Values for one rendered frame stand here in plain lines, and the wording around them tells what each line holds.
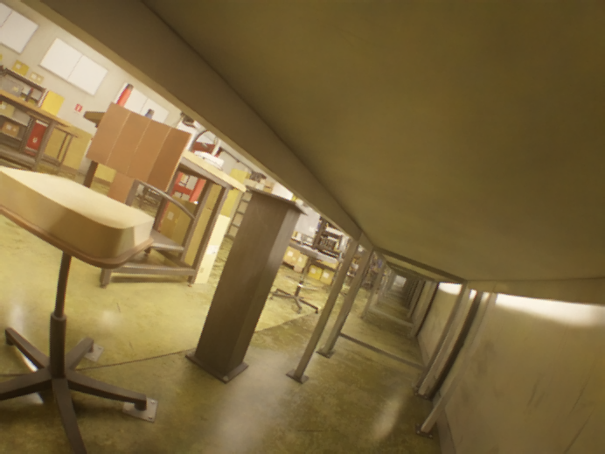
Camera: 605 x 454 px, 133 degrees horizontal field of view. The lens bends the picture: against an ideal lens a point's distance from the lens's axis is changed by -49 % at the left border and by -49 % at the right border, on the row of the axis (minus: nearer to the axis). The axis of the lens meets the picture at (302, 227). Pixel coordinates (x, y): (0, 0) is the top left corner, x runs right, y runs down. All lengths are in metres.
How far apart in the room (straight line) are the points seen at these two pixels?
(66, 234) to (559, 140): 0.65
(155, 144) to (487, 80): 0.85
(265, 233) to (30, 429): 1.09
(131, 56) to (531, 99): 0.35
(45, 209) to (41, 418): 0.60
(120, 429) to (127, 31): 0.91
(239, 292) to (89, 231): 0.77
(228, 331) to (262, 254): 0.38
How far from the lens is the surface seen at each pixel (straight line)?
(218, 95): 0.36
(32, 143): 8.42
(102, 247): 0.49
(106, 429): 0.91
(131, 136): 0.93
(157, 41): 0.31
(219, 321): 1.19
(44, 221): 0.54
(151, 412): 0.98
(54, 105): 4.43
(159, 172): 0.86
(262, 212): 1.09
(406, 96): 0.26
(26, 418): 0.92
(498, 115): 0.25
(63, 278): 0.74
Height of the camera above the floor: 0.72
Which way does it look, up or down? 3 degrees up
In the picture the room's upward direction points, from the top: 22 degrees clockwise
